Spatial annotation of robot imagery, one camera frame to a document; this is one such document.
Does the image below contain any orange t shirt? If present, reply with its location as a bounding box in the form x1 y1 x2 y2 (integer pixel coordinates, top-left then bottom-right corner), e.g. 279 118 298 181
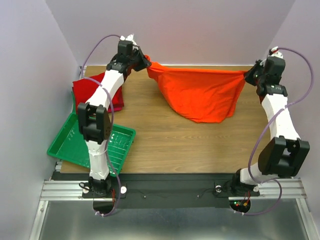
147 61 245 123

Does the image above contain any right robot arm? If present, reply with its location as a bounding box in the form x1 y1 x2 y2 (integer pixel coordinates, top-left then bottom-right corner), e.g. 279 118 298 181
230 52 310 195

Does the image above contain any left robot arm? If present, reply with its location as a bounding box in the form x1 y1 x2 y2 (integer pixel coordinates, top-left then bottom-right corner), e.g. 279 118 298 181
77 36 151 197

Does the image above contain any folded dark red t shirt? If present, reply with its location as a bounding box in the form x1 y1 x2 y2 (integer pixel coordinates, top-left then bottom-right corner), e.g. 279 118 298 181
72 86 124 113

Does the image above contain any green plastic tray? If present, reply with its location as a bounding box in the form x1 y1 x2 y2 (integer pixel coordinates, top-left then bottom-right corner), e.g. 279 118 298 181
47 107 136 177

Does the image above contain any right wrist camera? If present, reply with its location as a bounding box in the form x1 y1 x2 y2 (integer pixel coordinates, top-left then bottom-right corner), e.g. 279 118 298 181
268 46 284 59

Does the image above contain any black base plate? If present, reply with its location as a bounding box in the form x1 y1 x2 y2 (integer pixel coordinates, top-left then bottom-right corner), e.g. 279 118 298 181
51 172 261 210

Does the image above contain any aluminium frame rail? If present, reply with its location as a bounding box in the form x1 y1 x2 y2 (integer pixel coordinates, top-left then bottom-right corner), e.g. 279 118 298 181
29 160 88 240

